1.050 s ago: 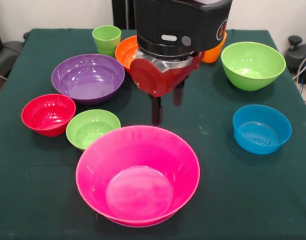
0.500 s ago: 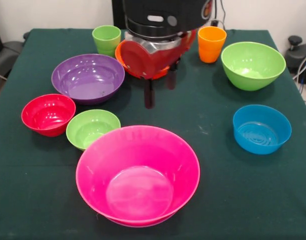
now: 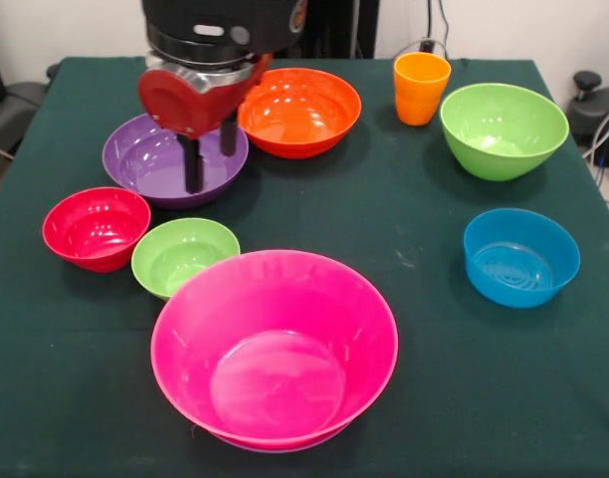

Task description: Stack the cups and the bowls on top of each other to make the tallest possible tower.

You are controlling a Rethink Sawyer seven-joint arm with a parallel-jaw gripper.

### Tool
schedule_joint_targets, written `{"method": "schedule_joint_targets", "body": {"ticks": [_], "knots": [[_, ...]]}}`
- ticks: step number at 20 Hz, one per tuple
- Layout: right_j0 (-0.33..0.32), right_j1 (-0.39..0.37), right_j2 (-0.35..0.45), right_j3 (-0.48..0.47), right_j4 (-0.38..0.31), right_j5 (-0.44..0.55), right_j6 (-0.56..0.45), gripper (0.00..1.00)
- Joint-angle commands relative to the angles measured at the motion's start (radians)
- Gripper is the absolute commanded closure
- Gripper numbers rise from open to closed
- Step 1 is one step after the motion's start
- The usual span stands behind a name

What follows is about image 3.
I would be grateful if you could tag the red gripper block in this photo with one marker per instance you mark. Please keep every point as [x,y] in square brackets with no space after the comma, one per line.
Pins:
[180,107]

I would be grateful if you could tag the orange plastic bowl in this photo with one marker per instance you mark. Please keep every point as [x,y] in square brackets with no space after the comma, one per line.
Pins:
[304,119]

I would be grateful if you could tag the small green plastic bowl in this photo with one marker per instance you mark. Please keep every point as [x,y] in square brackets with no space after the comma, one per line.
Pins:
[175,254]

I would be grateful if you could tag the red plastic bowl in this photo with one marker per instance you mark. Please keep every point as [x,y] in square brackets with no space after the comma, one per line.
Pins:
[93,234]

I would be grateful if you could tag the pink plastic bowl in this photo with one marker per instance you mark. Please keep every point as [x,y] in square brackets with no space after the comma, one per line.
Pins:
[274,348]

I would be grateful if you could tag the large green plastic bowl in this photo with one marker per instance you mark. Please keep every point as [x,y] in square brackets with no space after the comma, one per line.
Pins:
[503,129]

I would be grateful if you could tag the blue plastic bowl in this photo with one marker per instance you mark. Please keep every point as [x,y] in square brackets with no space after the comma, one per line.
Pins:
[521,264]

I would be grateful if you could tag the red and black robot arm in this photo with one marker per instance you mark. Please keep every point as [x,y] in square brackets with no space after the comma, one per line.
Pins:
[210,15]

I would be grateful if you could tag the purple plastic bowl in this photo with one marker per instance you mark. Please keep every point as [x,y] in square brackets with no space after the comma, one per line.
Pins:
[145,169]

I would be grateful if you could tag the black cabinet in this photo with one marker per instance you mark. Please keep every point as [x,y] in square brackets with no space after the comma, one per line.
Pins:
[344,25]

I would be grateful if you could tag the black chair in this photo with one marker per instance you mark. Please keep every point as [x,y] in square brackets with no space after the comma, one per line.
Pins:
[16,109]

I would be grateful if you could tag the orange plastic cup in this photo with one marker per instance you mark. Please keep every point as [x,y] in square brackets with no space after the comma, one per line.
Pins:
[419,94]

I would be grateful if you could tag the dark green tablecloth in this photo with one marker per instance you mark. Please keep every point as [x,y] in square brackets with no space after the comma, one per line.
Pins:
[85,373]

